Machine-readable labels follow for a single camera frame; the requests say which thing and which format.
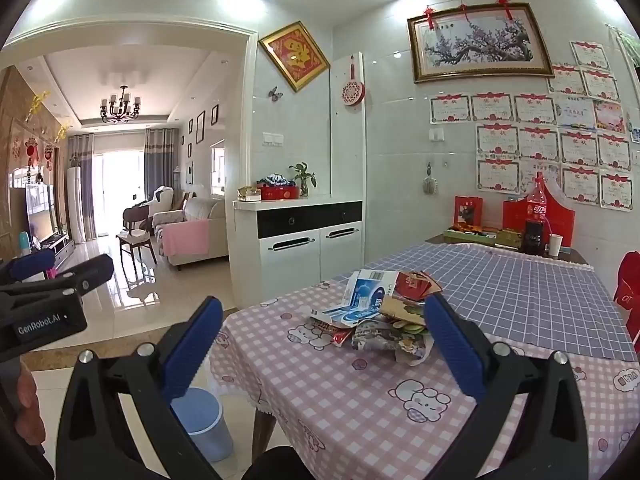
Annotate white covered armchair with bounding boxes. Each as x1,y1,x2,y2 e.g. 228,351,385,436
149,186,175,217

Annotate pink checked tablecloth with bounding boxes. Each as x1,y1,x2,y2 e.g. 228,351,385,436
207,272,640,480

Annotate cartoon printed plastic bag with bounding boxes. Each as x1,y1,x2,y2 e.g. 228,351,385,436
351,319,436,367

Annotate green tray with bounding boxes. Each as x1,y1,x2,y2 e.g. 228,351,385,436
443,225,501,245

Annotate white television stand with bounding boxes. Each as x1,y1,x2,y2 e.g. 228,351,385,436
37,232,76,272

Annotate red chair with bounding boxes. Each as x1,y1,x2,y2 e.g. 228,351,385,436
613,251,640,342

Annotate framed plum blossom painting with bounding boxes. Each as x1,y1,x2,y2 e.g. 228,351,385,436
406,2,554,84

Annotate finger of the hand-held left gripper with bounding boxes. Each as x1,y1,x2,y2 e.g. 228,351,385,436
0,254,115,302
0,249,56,287

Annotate black chandelier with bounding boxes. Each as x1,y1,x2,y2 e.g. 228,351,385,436
100,86,142,124

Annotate grey striped curtain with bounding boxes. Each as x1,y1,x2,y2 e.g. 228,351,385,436
67,134,98,242
144,127,180,202

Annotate red gift bag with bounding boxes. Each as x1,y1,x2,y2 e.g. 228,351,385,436
502,182,576,249

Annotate red paper packets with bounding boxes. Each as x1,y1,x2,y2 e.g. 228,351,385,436
395,270,443,306

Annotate person's left hand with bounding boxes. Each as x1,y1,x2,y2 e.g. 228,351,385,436
12,374,45,453

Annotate blue and white carton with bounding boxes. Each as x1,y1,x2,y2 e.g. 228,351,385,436
311,269,401,336

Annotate beige sofa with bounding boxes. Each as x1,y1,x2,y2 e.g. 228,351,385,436
152,196,226,267

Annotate white cabinet with black drawers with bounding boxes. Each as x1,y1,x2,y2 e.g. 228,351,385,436
232,196,364,311

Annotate brown cardboard piece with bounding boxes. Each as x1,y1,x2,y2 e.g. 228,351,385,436
380,296,426,328

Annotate group of wall picture frames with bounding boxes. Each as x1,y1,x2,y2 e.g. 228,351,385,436
179,104,221,161

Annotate red gift box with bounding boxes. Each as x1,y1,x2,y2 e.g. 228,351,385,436
260,185,301,202

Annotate television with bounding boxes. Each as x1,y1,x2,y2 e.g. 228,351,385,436
26,184,56,242

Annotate dark wooden chair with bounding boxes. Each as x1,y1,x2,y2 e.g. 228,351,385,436
117,205,159,274

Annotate pink blanket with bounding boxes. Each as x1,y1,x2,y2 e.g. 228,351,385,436
162,220,210,257

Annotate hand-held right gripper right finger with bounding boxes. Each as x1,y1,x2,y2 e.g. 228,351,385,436
422,292,591,480

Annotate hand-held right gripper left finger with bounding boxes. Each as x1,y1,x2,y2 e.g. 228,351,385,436
55,296,261,480

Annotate round red hanging ornament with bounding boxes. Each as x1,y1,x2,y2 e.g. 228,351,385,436
341,52,366,109

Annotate red photo frame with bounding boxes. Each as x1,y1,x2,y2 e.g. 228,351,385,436
454,196,484,231

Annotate light blue plastic bin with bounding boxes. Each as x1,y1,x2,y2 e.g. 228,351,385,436
170,386,235,462

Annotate small green potted plant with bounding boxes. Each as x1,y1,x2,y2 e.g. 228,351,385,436
289,162,317,196

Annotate cola bottle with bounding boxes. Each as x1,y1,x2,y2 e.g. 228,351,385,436
523,172,549,256

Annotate white standing air conditioner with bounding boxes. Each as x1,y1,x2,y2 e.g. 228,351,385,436
67,167,85,244

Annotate wooden table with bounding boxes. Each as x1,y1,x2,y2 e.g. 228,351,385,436
251,234,590,473

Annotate red and gold framed picture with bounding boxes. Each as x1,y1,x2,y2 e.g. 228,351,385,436
258,21,331,92

